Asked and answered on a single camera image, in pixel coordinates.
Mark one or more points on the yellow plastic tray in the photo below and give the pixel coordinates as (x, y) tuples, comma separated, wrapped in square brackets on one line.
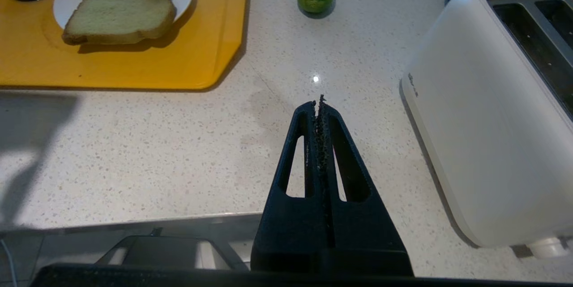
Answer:
[(40, 61)]

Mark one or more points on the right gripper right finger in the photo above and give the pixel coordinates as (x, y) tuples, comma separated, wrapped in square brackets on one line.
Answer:
[(362, 233)]

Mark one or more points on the white two-slot toaster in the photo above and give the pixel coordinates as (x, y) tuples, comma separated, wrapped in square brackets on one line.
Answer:
[(492, 112)]

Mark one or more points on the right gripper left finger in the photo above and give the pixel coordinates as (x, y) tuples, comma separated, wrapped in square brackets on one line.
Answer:
[(286, 233)]

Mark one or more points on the slice of bread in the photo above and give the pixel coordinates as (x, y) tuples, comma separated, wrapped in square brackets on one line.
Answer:
[(117, 19)]

